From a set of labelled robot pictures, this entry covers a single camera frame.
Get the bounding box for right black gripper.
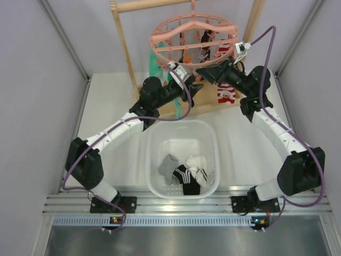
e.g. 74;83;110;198
197;56;252;97

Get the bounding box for aluminium mounting rail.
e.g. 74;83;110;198
42;185;331;214

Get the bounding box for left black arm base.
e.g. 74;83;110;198
90;196;137;213

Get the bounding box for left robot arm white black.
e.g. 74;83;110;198
65;76;203;212

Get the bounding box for orange clothes peg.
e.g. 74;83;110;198
183;49;193;64

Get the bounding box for green sock right hanging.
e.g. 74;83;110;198
167;72;182;118

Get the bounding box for red white striped sock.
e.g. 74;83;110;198
214;43;236;104

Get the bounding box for purple clothes peg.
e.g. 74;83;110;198
199;46;210;63

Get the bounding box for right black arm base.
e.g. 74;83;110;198
231;196;281;215

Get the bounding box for perforated grey cable duct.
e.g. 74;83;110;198
53;215;269;227

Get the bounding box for green sock hanging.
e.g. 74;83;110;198
149;50;164;81
167;72;182;118

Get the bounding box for pink round clip hanger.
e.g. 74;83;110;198
149;16;238;69

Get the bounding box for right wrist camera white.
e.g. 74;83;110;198
234;42;251;64

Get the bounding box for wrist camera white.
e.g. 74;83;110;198
167;61;190;83
234;42;251;64

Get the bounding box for wooden drying rack frame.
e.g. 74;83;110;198
110;0;265;115

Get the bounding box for white plastic laundry basket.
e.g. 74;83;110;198
145;120;220;199

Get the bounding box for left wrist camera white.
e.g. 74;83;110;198
167;61;190;83

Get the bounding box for grey sock in basket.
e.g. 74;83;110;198
158;154;180;185

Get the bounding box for white sock in basket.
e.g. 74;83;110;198
186;155;215;187

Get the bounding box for black striped sock in basket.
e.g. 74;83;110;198
173;165;201;196

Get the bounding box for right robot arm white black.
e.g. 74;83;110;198
197;57;325;212

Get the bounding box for green sock left hanging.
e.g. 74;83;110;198
149;50;164;81

